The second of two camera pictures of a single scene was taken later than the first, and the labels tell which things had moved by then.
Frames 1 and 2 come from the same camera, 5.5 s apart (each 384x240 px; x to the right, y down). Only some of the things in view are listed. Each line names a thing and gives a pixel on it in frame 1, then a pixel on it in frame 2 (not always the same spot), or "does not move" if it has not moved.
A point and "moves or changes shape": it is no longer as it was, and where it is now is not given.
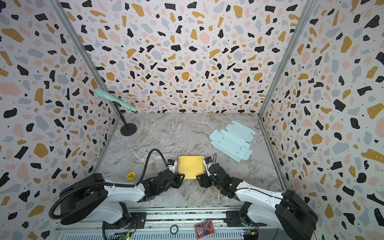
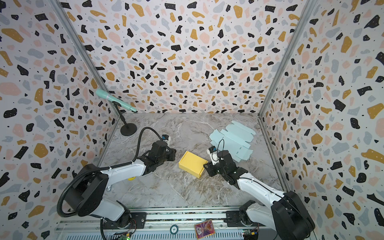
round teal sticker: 174,229 does not move
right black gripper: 207,180 → 214,167
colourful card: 204,229 does not move
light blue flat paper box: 233,142 does not move
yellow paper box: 191,166 moves or changes shape
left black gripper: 173,179 → 169,153
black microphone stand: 129,129 does not move
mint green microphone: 103,94 does not move
